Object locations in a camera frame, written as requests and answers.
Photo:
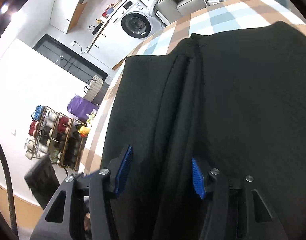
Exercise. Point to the black faucet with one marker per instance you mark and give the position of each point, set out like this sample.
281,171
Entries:
94,29

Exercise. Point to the checked tablecloth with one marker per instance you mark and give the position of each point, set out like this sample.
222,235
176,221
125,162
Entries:
217,12

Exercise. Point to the grey sofa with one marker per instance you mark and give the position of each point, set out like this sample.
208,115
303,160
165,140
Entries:
185,5

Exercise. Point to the red plastic basket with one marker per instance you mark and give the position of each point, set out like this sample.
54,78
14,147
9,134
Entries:
108,11

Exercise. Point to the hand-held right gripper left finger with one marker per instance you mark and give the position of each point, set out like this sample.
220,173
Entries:
123,170

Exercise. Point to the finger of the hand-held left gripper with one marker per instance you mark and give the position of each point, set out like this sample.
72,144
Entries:
89,174

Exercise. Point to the white wall cabinets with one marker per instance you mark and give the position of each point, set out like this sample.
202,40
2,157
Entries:
78,2

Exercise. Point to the group of assorted shoes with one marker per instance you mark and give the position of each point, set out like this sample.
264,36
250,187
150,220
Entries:
53,135

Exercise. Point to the dark glass door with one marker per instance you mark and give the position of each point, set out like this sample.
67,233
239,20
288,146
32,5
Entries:
68,55

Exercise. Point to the purple bag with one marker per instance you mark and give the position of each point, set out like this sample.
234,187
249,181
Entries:
81,108

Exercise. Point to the metal shoe rack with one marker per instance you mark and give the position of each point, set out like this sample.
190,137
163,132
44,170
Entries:
58,120

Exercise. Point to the black knit sweater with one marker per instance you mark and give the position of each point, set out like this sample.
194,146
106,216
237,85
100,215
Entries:
242,105

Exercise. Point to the woven laundry basket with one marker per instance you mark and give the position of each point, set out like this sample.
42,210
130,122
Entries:
94,91

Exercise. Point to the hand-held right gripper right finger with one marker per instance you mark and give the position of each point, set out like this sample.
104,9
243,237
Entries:
198,180

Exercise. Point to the white washing machine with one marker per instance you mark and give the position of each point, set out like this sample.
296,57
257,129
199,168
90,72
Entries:
135,25

